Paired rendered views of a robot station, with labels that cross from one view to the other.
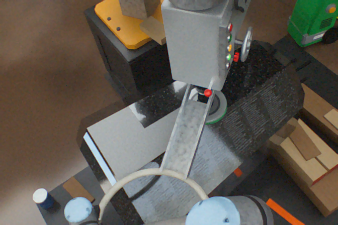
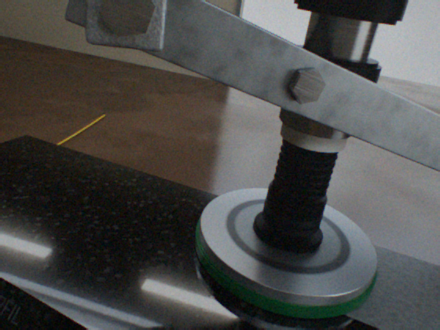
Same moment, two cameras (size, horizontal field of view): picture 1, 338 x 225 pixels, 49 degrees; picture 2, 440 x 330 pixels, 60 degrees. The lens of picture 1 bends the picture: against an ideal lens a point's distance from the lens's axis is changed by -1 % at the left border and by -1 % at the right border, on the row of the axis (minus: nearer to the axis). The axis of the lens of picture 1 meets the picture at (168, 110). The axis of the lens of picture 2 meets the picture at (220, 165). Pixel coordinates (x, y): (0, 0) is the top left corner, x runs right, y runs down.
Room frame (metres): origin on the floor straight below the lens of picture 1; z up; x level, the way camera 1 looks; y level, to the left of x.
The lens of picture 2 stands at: (1.36, 0.01, 1.15)
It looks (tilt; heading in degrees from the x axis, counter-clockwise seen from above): 25 degrees down; 223
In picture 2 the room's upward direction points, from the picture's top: 9 degrees clockwise
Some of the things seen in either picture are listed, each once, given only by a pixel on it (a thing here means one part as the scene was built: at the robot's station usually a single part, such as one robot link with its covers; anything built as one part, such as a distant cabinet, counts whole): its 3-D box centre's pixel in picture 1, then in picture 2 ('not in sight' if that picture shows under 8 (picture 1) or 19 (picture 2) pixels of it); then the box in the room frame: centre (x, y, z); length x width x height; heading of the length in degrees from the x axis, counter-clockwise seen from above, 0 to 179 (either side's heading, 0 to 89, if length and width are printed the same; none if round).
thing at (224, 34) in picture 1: (225, 46); not in sight; (0.89, -0.25, 1.42); 0.08 x 0.03 x 0.28; 150
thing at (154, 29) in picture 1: (156, 30); not in sight; (1.66, -0.02, 0.81); 0.20 x 0.10 x 0.05; 34
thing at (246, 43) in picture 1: (238, 42); not in sight; (1.05, -0.35, 1.24); 0.15 x 0.10 x 0.15; 150
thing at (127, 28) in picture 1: (142, 10); not in sight; (1.91, 0.04, 0.76); 0.49 x 0.49 x 0.05; 26
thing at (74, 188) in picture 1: (78, 192); not in sight; (1.05, 0.73, 0.02); 0.25 x 0.10 x 0.01; 36
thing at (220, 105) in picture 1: (204, 103); (286, 235); (1.01, -0.18, 0.89); 0.21 x 0.21 x 0.01
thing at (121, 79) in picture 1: (150, 50); not in sight; (1.91, 0.04, 0.37); 0.66 x 0.66 x 0.74; 26
